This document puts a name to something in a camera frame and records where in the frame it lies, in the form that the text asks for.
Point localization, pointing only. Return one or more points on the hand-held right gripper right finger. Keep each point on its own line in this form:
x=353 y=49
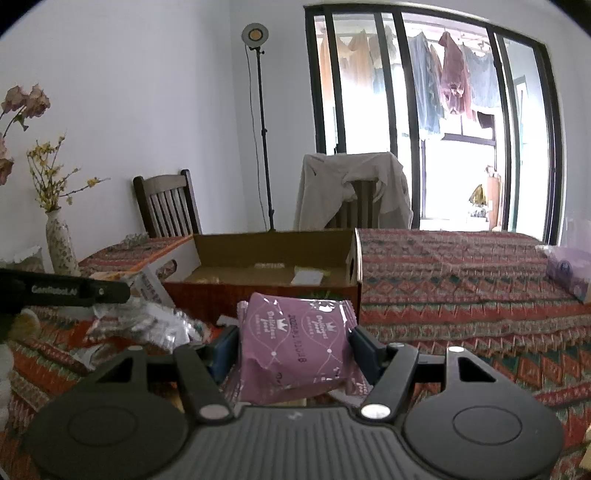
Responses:
x=364 y=353

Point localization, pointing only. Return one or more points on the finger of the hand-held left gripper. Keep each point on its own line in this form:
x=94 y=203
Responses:
x=113 y=291

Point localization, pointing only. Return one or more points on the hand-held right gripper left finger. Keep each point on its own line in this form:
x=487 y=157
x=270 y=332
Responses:
x=226 y=353

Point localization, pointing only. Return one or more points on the pile of assorted snack bags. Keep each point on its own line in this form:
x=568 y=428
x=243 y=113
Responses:
x=152 y=325

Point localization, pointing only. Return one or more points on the purple snack packet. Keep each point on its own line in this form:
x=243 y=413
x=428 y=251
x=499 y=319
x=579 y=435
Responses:
x=295 y=346

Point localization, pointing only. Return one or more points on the orange cardboard box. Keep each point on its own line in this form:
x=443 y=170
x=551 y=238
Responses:
x=258 y=258

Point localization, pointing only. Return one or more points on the floral ceramic vase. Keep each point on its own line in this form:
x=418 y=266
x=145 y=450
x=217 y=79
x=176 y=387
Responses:
x=60 y=244

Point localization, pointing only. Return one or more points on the yellow flower branches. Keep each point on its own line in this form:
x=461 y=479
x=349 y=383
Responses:
x=48 y=196

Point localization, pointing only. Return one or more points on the white paper slip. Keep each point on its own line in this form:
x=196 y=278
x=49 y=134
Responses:
x=307 y=277

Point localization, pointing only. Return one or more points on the dark wooden chair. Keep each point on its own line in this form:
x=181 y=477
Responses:
x=161 y=182

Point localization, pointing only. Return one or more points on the slatted wooden chair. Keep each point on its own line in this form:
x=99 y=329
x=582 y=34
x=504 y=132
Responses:
x=360 y=207

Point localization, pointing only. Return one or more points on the beige jacket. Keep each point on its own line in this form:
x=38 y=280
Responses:
x=323 y=184

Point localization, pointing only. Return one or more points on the pink artificial flowers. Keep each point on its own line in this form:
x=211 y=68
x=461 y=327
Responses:
x=34 y=99

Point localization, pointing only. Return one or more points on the yellow balcony object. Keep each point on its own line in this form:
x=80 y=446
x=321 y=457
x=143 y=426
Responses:
x=478 y=194

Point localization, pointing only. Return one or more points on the brown balcony cylinder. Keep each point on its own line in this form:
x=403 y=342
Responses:
x=495 y=198

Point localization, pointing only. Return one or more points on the purple tissue pack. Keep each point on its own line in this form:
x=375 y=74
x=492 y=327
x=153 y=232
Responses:
x=568 y=272

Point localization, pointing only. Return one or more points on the blue hanging shirt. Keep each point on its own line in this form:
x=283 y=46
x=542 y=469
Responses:
x=425 y=78

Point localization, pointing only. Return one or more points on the maroon hanging jacket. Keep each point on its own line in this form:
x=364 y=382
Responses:
x=455 y=74

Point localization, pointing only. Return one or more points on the black light stand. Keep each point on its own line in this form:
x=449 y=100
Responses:
x=255 y=33

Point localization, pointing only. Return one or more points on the orange hanging garment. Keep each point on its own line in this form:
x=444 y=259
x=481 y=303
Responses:
x=355 y=55

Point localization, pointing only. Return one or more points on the pale blue hanging garment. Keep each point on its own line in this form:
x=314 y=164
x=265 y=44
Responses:
x=485 y=78

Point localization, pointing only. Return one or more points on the black sliding door frame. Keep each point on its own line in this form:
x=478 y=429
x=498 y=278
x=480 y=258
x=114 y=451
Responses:
x=555 y=138

